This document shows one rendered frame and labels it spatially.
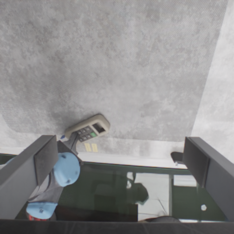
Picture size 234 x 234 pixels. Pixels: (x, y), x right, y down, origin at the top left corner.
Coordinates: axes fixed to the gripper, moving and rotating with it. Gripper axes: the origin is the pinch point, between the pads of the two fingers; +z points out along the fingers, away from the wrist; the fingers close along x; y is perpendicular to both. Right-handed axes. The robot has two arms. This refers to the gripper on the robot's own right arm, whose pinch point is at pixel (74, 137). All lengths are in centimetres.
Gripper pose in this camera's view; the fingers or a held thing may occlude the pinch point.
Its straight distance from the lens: 73.1
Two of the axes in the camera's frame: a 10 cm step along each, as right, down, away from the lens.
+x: -5.4, -7.0, -4.6
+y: 8.3, -3.6, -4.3
